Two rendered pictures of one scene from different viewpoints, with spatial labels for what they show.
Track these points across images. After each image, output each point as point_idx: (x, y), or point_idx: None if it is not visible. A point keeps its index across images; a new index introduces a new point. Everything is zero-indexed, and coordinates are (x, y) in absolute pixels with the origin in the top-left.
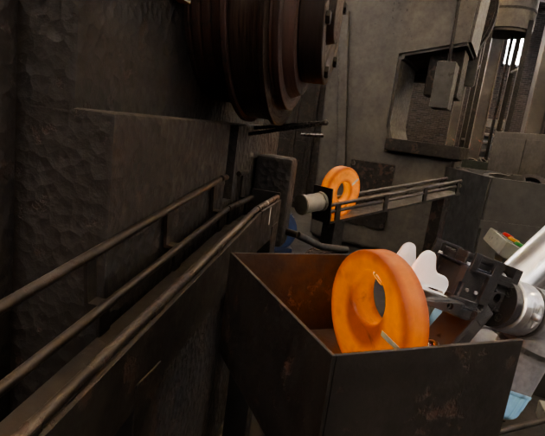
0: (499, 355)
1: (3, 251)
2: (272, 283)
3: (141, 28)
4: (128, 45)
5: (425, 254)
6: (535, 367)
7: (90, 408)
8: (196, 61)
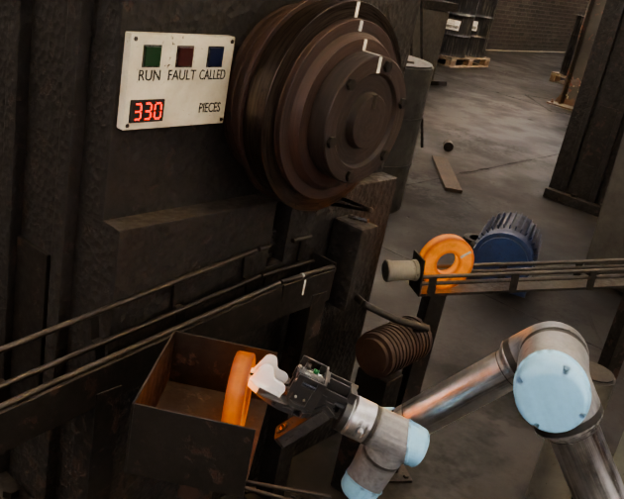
0: (238, 434)
1: (64, 293)
2: (202, 355)
3: (167, 154)
4: (154, 169)
5: (264, 365)
6: (371, 469)
7: (58, 397)
8: (237, 156)
